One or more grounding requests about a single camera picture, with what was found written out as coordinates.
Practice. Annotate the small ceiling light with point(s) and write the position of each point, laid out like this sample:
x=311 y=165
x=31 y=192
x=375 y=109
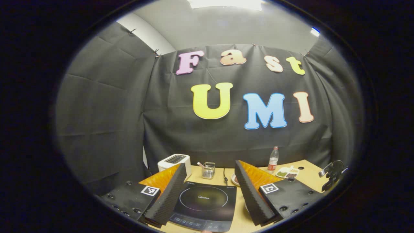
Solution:
x=315 y=31

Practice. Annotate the black induction cooktop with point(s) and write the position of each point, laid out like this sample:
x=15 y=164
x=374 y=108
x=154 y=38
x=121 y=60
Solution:
x=207 y=202

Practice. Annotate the heap of dark red beans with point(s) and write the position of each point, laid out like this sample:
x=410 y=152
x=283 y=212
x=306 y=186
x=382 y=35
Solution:
x=291 y=175

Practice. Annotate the white round plate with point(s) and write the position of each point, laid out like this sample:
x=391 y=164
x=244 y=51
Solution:
x=234 y=179

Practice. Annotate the plastic water bottle red label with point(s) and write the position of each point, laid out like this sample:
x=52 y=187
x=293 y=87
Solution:
x=273 y=160

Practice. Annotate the black backdrop cloth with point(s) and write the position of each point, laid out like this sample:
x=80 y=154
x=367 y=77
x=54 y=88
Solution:
x=113 y=123

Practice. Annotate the white divided dish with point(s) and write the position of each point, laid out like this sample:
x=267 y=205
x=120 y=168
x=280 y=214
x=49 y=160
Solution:
x=287 y=171

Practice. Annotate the heap of green mung beans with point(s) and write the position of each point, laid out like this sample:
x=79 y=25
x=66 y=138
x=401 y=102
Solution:
x=281 y=174

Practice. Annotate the long ceiling light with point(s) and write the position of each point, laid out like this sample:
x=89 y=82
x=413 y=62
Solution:
x=226 y=3

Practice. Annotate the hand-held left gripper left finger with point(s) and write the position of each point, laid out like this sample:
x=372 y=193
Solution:
x=168 y=198

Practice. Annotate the pink straw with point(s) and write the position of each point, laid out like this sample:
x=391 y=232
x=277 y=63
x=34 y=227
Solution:
x=200 y=164

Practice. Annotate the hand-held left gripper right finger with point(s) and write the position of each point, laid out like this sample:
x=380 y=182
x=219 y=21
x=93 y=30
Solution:
x=253 y=198

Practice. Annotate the clear glass holder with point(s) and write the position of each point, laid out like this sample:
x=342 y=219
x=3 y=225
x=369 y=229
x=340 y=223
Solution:
x=208 y=171

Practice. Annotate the small heap of yellow beans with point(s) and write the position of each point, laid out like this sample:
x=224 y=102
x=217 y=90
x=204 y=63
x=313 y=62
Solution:
x=294 y=170

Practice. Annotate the white toaster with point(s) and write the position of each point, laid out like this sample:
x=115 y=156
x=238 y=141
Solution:
x=168 y=165

